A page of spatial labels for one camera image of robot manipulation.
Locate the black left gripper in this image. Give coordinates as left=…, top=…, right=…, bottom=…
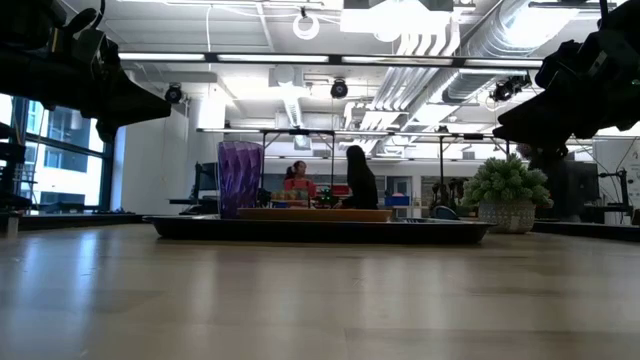
left=0, top=0, right=172, bottom=145

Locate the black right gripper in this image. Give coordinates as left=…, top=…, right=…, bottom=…
left=492, top=0, right=640, bottom=161

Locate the purple faceted plastic cup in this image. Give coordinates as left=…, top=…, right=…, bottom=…
left=216, top=140, right=265, bottom=220

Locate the black plastic tray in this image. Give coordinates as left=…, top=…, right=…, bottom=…
left=143, top=213, right=496, bottom=246

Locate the person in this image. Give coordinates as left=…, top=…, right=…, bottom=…
left=517, top=143, right=584, bottom=224
left=333, top=144, right=380, bottom=211
left=283, top=159, right=318, bottom=209

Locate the green potted plant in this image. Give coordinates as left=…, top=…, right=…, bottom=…
left=460, top=153, right=555, bottom=235

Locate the large window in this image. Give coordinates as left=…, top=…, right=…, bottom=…
left=0, top=94, right=119, bottom=214

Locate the black monitor on desk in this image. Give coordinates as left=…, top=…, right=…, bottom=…
left=193, top=160, right=220, bottom=201

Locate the overhead light bar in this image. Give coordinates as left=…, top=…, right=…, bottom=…
left=117, top=49, right=546, bottom=69

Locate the black ceiling camera rig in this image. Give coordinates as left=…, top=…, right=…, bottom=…
left=488, top=73, right=534, bottom=104

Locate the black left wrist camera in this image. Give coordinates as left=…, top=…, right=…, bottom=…
left=67, top=7, right=121, bottom=71

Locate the black background rig frame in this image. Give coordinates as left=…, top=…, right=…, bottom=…
left=389, top=130, right=511, bottom=211
left=197, top=127, right=391, bottom=201

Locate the black aluminium table frame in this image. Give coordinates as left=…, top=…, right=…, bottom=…
left=0, top=212, right=640, bottom=245

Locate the white hanging ring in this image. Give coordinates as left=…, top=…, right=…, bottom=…
left=292, top=13, right=321, bottom=41

